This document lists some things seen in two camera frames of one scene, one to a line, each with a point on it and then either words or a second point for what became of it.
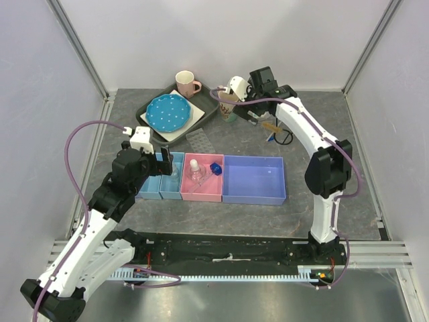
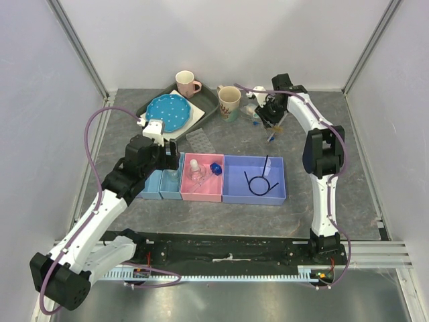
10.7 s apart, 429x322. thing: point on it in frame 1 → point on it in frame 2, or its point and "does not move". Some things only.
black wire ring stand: (275, 133) → (269, 187)
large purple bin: (249, 180) does not move
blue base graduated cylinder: (215, 169) does not move
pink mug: (186, 84) does not move
